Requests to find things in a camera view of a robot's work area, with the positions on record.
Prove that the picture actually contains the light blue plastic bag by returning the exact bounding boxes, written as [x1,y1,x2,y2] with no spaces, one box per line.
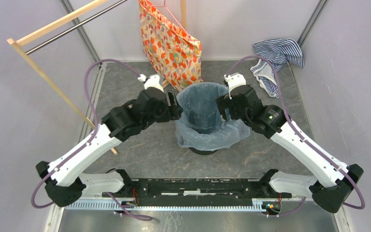
[175,82,251,151]

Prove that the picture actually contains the black plastic trash bin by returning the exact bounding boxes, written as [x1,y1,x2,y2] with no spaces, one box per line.
[189,147,218,156]

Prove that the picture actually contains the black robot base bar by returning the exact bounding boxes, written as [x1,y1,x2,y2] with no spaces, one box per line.
[113,178,292,207]

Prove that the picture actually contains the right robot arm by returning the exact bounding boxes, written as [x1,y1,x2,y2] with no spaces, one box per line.
[216,85,364,213]

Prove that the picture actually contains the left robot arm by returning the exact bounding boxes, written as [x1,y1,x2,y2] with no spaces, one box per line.
[36,87,182,207]

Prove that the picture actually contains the floral orange cloth bag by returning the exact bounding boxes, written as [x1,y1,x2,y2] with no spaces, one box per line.
[138,0,203,91]

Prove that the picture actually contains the blue striped cloth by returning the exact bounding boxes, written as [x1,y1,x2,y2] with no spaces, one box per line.
[250,38,304,98]

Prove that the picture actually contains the pink clothes hanger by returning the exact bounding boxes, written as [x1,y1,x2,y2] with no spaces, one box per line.
[149,0,202,47]

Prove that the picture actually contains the wooden clothes rack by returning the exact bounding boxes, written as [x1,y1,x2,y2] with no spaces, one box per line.
[7,0,188,156]

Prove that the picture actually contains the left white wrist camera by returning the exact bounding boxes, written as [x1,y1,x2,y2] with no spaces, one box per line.
[137,74,164,92]

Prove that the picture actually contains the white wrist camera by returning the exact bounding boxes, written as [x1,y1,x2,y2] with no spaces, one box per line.
[224,72,246,99]
[137,74,164,92]

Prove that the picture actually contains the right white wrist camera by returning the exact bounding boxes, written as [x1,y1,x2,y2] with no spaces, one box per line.
[224,72,246,99]

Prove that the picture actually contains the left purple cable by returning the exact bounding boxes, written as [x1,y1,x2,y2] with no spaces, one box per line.
[30,58,154,222]

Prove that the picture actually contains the purple cable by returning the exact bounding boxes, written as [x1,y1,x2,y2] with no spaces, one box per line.
[30,58,154,222]
[224,55,366,218]

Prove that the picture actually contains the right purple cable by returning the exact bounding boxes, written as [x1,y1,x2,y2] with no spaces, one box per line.
[224,55,366,218]

